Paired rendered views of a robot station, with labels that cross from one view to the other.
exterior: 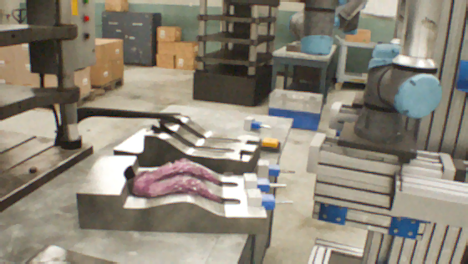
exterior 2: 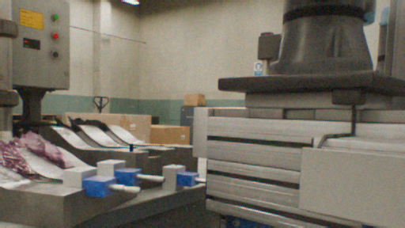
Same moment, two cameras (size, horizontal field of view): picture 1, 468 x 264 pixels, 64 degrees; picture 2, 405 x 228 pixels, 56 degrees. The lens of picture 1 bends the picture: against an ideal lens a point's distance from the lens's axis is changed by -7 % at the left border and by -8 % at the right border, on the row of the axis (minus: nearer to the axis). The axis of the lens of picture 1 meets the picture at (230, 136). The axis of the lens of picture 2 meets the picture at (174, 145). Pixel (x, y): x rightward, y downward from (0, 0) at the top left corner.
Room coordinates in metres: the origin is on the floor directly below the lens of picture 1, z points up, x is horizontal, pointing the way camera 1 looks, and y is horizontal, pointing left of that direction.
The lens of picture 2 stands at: (0.48, -0.48, 0.98)
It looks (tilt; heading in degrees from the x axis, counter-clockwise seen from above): 5 degrees down; 24
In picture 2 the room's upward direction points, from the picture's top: 2 degrees clockwise
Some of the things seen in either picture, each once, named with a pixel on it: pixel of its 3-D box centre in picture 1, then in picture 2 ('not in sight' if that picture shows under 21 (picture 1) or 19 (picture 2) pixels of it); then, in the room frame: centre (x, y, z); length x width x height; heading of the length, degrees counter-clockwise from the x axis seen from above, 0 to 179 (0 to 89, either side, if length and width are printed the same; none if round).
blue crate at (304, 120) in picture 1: (294, 114); not in sight; (4.65, -0.76, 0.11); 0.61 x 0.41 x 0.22; 73
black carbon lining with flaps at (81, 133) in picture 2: (192, 133); (104, 133); (1.39, 0.14, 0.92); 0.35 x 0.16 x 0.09; 77
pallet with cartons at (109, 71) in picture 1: (78, 64); (147, 147); (6.08, 2.46, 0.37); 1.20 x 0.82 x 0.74; 81
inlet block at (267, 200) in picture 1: (270, 201); (104, 187); (1.00, -0.12, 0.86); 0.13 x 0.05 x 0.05; 94
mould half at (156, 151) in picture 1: (189, 144); (103, 150); (1.40, 0.15, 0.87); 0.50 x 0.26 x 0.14; 77
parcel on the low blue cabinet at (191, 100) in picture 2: (116, 4); (194, 100); (8.55, 2.56, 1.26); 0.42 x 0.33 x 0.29; 73
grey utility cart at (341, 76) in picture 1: (363, 64); not in sight; (7.02, -2.30, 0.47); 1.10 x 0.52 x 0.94; 81
